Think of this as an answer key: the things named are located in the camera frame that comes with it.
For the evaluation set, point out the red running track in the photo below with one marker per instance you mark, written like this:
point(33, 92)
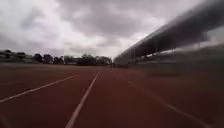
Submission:
point(113, 103)

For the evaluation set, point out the distant row of trees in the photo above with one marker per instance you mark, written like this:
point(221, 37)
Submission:
point(66, 59)

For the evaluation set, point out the roofed grandstand building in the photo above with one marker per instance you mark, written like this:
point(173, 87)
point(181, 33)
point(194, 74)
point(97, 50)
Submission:
point(173, 36)

